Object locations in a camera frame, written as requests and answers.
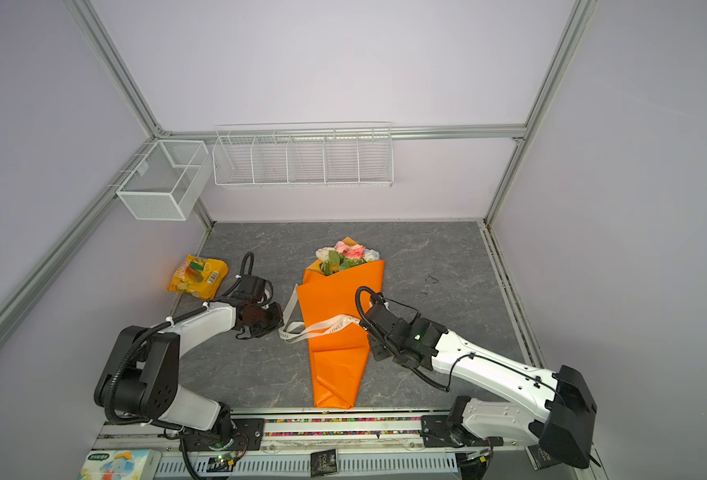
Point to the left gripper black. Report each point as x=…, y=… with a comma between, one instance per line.
x=278, y=321

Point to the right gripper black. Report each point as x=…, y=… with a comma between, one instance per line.
x=376, y=350

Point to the white ribbon gold lettering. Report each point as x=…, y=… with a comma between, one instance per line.
x=295, y=330

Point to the orange wrapping paper sheet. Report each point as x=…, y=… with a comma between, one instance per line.
x=338, y=346

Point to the cream fake rose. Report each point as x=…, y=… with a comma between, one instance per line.
x=326, y=267

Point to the white fake rose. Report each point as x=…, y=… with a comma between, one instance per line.
x=371, y=255

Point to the dark pink fake rose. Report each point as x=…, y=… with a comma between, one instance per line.
x=355, y=252

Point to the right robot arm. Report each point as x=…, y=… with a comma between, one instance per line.
x=558, y=405

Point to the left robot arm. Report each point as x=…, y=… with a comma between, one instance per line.
x=140, y=382

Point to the yellow snack bag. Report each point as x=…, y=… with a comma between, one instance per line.
x=199, y=277

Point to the black box centre front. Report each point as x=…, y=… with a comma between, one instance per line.
x=324, y=463

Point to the black box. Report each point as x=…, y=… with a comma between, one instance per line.
x=540, y=459
x=324, y=463

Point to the white mesh box basket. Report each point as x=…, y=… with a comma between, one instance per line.
x=168, y=180

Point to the black box right front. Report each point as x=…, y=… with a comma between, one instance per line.
x=540, y=459

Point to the tissue pack with elephant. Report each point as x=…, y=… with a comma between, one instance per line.
x=120, y=464

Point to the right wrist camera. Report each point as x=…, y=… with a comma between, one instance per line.
x=380, y=316

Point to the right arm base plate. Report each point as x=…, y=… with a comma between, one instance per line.
x=438, y=431

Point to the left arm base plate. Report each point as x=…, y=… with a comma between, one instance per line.
x=245, y=433

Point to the white slotted cable duct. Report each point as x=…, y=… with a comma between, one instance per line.
x=345, y=465

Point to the aluminium front rail frame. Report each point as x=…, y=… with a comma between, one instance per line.
x=399, y=432

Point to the white wire wall shelf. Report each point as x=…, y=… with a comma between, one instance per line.
x=304, y=154

